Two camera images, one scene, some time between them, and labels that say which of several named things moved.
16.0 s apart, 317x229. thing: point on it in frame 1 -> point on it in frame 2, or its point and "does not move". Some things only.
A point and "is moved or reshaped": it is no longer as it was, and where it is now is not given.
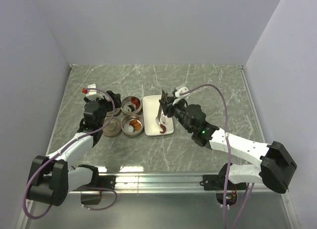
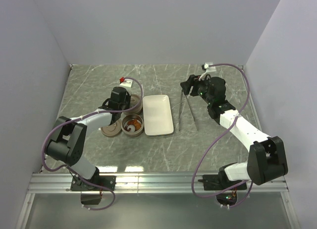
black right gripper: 169,107 -> 193,81
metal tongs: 164,94 is moved or reshaped
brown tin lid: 117,111 is moved or reshaped
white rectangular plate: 151,103 does not move
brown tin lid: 113,128 does not move
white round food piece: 130,128 does not move
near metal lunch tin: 125,123 does not move
